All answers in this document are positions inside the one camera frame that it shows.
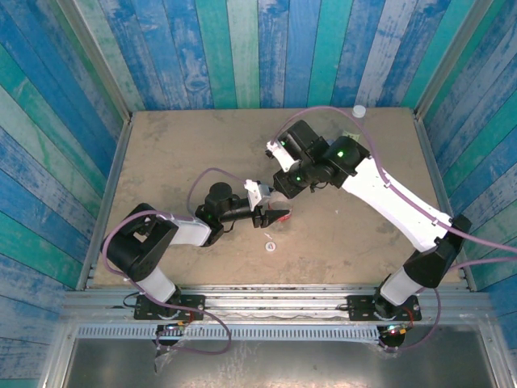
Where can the clear bottle red label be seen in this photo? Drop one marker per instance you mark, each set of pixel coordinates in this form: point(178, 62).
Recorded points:
point(279, 201)

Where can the white cap red blue print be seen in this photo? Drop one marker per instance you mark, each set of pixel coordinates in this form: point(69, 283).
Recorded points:
point(270, 246)

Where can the plain white bottle cap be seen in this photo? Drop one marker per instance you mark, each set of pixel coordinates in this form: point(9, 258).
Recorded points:
point(359, 111)

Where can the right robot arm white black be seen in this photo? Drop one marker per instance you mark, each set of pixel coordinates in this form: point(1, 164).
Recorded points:
point(392, 198)

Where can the shiny metal sheet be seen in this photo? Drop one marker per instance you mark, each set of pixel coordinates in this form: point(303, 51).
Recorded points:
point(282, 363)

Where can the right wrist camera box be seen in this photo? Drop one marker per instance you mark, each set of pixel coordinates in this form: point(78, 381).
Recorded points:
point(282, 155)

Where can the aluminium mounting rail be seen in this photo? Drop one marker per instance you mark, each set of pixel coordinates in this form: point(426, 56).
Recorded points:
point(274, 303)

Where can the aluminium table side rail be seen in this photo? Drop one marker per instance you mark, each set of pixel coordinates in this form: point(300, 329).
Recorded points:
point(116, 161)
point(425, 141)

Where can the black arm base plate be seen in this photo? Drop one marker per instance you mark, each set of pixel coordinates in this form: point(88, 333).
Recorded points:
point(194, 307)
point(359, 307)

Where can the grey metal frame post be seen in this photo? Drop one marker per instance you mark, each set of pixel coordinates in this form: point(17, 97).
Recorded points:
point(100, 60)
point(447, 60)

